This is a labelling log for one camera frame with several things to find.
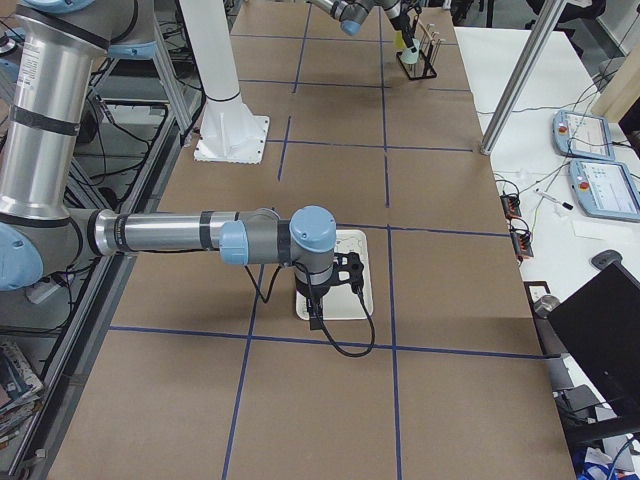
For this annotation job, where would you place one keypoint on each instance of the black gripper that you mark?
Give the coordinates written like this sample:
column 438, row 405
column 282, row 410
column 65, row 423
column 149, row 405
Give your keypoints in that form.
column 308, row 291
column 403, row 23

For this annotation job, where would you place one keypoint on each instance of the light green cup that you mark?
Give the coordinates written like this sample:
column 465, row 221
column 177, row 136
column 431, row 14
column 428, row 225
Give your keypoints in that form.
column 410, row 56

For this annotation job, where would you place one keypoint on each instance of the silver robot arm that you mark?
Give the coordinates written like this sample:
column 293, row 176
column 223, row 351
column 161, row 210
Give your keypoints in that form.
column 352, row 14
column 40, row 236

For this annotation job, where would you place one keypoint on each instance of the yellow cup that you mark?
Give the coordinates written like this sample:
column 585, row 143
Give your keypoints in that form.
column 399, row 42

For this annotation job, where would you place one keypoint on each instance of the pale green bear tray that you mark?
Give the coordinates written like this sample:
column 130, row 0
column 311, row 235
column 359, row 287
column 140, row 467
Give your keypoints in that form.
column 336, row 302

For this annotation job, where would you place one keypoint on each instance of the steel cylinder cup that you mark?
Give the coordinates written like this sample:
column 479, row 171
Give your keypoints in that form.
column 544, row 305

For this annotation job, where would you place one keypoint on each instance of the upper teach pendant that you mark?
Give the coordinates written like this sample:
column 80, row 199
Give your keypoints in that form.
column 580, row 135

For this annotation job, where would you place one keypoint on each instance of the teach pendant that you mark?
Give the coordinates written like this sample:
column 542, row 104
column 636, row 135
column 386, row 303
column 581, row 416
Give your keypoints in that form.
column 580, row 135
column 604, row 189

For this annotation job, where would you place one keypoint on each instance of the lower orange connector box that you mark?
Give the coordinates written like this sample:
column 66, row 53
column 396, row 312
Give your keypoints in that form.
column 522, row 243

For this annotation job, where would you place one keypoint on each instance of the orange connector box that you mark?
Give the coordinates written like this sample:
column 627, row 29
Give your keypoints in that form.
column 522, row 243
column 511, row 205

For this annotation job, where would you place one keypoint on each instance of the upper orange connector box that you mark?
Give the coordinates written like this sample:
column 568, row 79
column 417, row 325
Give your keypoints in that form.
column 511, row 205

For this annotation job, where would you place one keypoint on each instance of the black marker pen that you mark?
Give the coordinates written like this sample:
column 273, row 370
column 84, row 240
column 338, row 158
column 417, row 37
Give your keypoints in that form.
column 554, row 200

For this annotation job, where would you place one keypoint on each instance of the lower teach pendant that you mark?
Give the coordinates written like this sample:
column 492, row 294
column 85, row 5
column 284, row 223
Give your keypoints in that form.
column 604, row 189

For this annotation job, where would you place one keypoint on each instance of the black monitor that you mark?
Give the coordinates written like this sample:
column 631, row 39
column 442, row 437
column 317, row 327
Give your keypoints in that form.
column 599, row 327

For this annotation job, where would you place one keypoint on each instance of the black wire cup rack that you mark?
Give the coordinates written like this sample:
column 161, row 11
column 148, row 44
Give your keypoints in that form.
column 429, row 41

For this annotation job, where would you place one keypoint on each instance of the wrist black camera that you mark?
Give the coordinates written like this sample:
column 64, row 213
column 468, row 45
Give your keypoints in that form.
column 348, row 269

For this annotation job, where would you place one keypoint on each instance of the aluminium frame post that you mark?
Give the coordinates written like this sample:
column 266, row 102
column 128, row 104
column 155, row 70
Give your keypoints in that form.
column 548, row 18

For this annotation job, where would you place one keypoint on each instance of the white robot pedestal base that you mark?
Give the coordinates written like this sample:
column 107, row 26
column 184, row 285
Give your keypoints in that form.
column 229, row 131

